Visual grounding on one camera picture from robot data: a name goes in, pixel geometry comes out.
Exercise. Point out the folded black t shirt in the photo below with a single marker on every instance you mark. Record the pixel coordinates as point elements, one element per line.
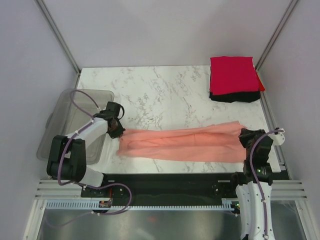
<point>243,97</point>

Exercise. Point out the folded crimson t shirt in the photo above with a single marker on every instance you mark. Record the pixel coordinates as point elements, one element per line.
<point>232,74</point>

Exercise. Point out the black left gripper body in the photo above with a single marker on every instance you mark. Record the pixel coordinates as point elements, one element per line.
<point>117,131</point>

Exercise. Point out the aluminium corner post left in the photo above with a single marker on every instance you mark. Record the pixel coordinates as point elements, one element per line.
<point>58,35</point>

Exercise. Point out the aluminium corner post right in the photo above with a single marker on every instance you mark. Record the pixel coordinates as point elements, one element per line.
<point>277,32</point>

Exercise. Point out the aluminium front rail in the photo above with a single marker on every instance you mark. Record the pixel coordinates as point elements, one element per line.
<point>50,190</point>

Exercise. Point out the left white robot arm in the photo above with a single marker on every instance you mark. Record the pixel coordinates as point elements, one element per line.
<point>67,160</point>

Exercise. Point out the folded red t shirt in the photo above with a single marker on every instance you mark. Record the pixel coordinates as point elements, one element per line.
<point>260,84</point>

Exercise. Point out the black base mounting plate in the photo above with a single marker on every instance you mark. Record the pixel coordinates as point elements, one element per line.
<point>129,187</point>

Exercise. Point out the clear grey plastic bin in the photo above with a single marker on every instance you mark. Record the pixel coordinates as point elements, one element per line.
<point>66,118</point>

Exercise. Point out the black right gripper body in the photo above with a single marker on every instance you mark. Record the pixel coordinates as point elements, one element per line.
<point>245,139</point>

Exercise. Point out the aluminium corner post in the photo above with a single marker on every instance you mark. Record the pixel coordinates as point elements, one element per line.
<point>277,32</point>
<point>58,35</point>

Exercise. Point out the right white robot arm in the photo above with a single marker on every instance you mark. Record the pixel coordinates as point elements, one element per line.
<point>253,186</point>

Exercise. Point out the white slotted cable duct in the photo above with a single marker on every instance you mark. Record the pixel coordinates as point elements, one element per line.
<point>222,204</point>

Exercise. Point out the salmon pink t shirt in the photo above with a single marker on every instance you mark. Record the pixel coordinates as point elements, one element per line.
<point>217,143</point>

